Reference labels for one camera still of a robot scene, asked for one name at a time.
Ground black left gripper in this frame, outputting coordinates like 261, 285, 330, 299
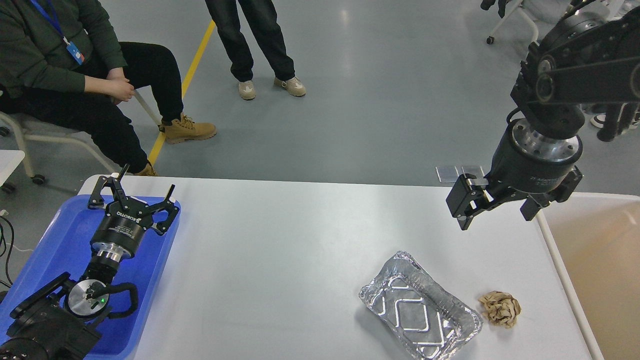
87, 164, 180, 259

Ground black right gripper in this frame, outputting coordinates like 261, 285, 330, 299
446, 119, 583, 231

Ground aluminium foil tray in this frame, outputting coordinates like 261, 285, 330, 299
358, 251, 483, 360

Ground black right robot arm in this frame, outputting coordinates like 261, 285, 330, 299
446, 0, 640, 230

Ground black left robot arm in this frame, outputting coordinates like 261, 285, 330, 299
1, 172, 180, 360

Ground right floor plate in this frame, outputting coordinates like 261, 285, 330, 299
461, 165, 486, 179

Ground floor plate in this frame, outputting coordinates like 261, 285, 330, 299
461, 165, 486, 179
435, 165, 460, 183

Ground left floor plate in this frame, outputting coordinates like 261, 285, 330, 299
435, 165, 460, 183

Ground blue plastic tray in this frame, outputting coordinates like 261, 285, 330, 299
0, 194, 182, 360

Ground beige plastic bin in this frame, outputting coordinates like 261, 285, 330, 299
539, 193, 640, 360

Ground crumpled brown paper ball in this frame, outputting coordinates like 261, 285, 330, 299
478, 291, 522, 329

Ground black white sneaker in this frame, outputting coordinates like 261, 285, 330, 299
590, 111, 640, 132

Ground white chair left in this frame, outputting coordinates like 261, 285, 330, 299
0, 112, 116, 185

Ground white side table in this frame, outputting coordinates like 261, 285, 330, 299
0, 149, 26, 186

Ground seated person green jacket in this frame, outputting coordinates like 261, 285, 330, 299
0, 0, 217, 176

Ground grey office chair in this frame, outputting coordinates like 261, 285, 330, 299
480, 0, 567, 45

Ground standing person dark trousers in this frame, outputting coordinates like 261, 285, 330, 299
205, 0, 307, 101

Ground black cables left edge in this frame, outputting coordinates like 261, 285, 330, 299
0, 210, 23, 291

